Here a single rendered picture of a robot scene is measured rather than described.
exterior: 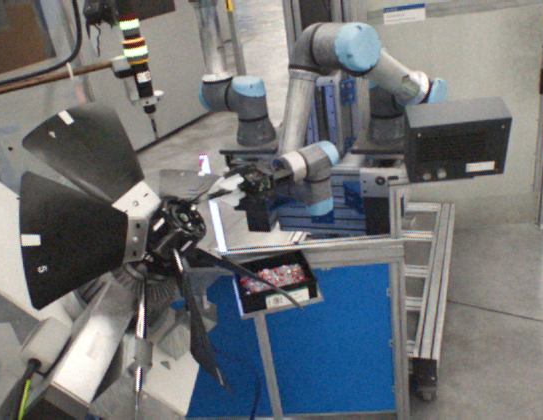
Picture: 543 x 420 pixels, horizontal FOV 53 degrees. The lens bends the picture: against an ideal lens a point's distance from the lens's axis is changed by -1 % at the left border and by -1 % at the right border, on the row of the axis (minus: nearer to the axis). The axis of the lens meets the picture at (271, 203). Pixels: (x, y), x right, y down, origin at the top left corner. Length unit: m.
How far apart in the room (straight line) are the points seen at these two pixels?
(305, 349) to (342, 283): 0.30
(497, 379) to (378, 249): 0.99
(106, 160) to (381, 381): 1.27
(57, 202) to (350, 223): 1.28
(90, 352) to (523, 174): 2.74
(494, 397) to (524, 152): 1.44
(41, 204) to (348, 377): 1.35
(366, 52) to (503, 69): 1.72
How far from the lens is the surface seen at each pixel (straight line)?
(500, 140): 1.55
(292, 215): 2.10
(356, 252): 1.68
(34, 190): 0.97
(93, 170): 1.21
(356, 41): 1.42
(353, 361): 1.97
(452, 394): 2.39
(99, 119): 1.27
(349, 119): 2.09
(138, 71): 1.15
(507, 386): 2.46
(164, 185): 1.42
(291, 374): 2.01
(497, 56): 3.07
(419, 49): 2.97
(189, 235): 1.11
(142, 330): 1.07
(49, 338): 1.05
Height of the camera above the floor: 1.72
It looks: 26 degrees down
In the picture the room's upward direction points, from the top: 9 degrees counter-clockwise
